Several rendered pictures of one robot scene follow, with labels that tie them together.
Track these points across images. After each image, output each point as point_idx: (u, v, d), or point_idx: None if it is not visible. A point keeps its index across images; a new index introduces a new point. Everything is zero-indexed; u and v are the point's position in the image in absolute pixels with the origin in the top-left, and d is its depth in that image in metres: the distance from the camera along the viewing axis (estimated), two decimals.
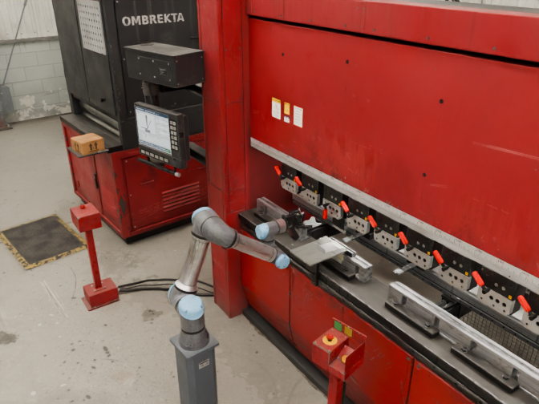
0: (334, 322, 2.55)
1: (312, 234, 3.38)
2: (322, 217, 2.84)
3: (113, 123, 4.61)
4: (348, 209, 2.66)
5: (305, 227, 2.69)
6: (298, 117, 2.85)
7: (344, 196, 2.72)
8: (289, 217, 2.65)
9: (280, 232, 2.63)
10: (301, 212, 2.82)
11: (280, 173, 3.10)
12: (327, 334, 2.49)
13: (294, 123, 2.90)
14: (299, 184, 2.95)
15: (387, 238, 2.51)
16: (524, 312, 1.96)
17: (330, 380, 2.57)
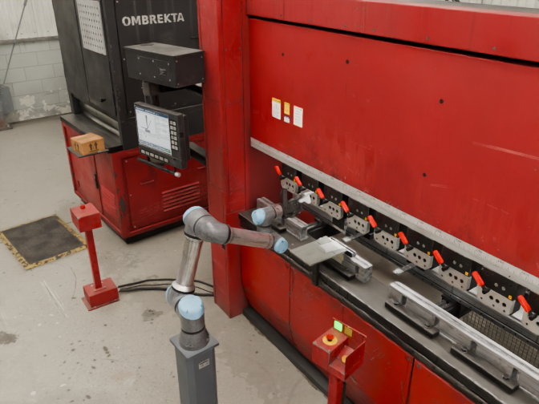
0: (334, 322, 2.55)
1: (312, 234, 3.38)
2: (318, 189, 2.81)
3: (113, 123, 4.61)
4: (348, 209, 2.66)
5: None
6: (298, 117, 2.85)
7: (344, 196, 2.72)
8: (285, 217, 2.68)
9: None
10: (311, 192, 2.69)
11: (280, 173, 3.10)
12: (327, 334, 2.49)
13: (294, 123, 2.90)
14: (299, 184, 2.95)
15: (387, 238, 2.51)
16: (524, 312, 1.96)
17: (330, 380, 2.57)
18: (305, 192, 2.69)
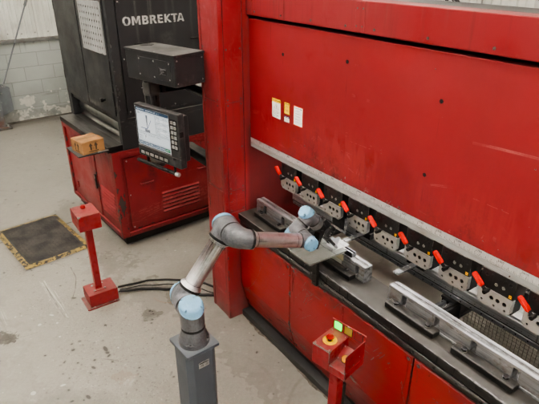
0: (334, 322, 2.55)
1: (312, 234, 3.38)
2: (318, 189, 2.81)
3: (113, 123, 4.61)
4: (348, 209, 2.66)
5: (331, 242, 2.78)
6: (298, 117, 2.85)
7: (344, 196, 2.72)
8: (327, 222, 2.75)
9: (315, 226, 2.69)
10: None
11: (280, 173, 3.10)
12: (327, 334, 2.49)
13: (294, 123, 2.90)
14: (299, 184, 2.95)
15: (387, 238, 2.51)
16: (524, 312, 1.96)
17: (330, 380, 2.57)
18: (324, 240, 2.88)
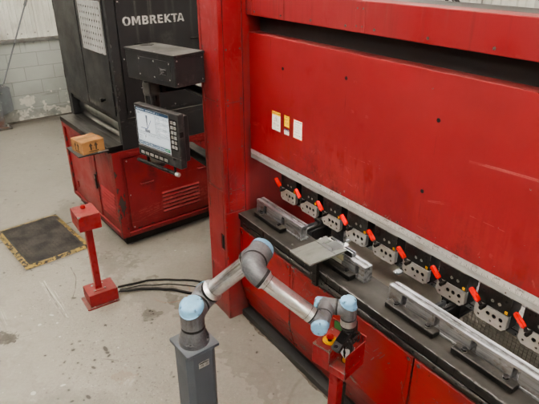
0: (334, 322, 2.55)
1: (312, 234, 3.38)
2: (317, 202, 2.85)
3: (113, 123, 4.61)
4: (347, 222, 2.69)
5: (351, 351, 2.40)
6: (298, 131, 2.89)
7: (343, 209, 2.76)
8: (356, 325, 2.40)
9: (350, 323, 2.32)
10: (343, 355, 2.47)
11: (280, 185, 3.13)
12: (327, 334, 2.49)
13: (294, 135, 2.93)
14: (299, 196, 2.98)
15: (386, 252, 2.55)
16: (520, 328, 2.00)
17: (330, 380, 2.57)
18: (340, 352, 2.45)
